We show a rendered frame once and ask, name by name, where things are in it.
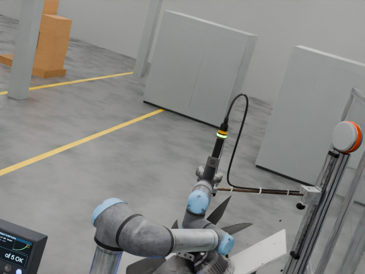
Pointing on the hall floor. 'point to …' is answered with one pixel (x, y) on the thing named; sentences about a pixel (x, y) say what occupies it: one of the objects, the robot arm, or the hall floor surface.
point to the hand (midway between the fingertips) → (211, 169)
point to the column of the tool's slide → (301, 264)
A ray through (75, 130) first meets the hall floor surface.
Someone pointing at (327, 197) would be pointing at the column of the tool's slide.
